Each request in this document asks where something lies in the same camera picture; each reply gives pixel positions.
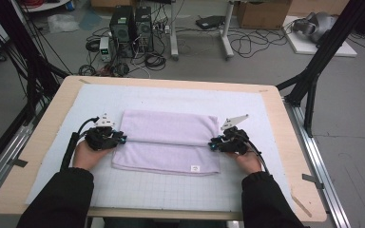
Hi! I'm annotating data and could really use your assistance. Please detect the flat black device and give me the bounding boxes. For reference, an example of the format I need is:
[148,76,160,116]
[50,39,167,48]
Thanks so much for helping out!
[195,14,226,30]

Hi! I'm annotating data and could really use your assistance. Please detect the large black computer tower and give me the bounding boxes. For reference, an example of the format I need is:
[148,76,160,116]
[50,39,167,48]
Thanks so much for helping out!
[108,5,136,59]

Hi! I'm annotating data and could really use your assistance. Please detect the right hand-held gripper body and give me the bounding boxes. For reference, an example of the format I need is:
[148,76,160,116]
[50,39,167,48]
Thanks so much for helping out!
[217,114,252,156]

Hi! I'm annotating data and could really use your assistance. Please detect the person's right hand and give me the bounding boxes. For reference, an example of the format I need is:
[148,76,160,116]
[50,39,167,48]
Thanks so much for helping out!
[227,149,264,176]

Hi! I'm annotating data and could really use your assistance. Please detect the lilac printed towel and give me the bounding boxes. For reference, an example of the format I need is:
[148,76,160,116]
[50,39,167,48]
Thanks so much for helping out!
[111,109,221,177]

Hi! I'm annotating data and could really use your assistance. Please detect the person's left hand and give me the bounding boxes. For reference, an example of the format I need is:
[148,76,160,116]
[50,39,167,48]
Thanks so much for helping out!
[72,140,114,173]

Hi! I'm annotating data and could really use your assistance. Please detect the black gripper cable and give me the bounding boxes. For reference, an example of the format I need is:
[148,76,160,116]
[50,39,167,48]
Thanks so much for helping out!
[245,137,271,175]
[60,116,101,173]

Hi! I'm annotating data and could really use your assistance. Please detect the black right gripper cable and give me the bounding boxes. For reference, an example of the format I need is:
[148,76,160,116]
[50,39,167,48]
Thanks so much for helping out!
[245,137,271,175]

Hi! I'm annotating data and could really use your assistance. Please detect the white desk leg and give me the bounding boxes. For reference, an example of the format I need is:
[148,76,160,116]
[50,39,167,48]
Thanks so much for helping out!
[221,0,236,61]
[169,0,180,61]

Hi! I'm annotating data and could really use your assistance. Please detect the blue-grey floor sheet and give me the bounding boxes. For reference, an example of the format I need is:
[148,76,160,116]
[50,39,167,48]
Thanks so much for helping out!
[78,9,103,31]

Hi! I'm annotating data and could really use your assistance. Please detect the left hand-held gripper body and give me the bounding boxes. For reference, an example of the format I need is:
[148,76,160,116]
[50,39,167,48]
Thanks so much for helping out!
[85,112,121,152]

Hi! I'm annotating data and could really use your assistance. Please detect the grey tape piece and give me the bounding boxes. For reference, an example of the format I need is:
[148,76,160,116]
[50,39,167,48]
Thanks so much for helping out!
[301,173,325,190]
[9,158,29,168]

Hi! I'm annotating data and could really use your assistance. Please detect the loose black floor cables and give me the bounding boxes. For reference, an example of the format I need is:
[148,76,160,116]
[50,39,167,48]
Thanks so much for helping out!
[227,18,298,60]

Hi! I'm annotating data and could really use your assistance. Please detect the aluminium rail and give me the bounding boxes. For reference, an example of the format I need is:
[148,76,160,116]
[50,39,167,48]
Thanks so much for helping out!
[283,98,352,228]
[0,104,50,208]

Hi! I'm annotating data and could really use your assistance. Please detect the white grid mat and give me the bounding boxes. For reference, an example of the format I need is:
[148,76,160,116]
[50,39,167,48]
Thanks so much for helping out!
[25,83,298,214]

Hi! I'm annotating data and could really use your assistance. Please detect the tangle of black floor cables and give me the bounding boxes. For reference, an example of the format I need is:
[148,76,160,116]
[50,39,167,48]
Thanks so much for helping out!
[77,27,169,79]

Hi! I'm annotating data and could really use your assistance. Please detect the grey helmet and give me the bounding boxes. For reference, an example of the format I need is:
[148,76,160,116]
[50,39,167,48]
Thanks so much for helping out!
[292,11,338,44]

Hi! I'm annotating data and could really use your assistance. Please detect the slim black computer tower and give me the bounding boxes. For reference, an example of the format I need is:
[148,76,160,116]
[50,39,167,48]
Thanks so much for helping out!
[134,6,155,53]

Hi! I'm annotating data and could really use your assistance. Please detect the black frame stand with cables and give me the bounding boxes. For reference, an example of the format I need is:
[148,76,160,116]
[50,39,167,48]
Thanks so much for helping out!
[0,0,70,127]

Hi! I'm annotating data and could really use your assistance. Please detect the clear plastic bag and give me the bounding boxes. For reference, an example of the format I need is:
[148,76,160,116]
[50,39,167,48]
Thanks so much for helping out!
[47,13,81,34]

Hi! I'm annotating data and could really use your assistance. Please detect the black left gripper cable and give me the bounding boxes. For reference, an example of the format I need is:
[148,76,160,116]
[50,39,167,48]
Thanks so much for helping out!
[60,116,101,173]

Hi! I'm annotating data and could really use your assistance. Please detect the thin wooden strip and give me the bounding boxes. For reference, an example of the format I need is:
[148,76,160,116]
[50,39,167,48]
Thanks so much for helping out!
[290,193,313,219]

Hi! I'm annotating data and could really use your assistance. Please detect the white floor board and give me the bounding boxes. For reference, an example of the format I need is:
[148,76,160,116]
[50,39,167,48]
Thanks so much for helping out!
[281,15,358,58]

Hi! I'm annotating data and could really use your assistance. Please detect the white power supply box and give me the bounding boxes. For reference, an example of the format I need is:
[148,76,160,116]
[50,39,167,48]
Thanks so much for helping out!
[99,36,112,64]

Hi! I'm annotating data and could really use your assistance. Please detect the brown cardboard box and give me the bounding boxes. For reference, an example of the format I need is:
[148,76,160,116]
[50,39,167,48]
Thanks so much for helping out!
[236,0,293,30]

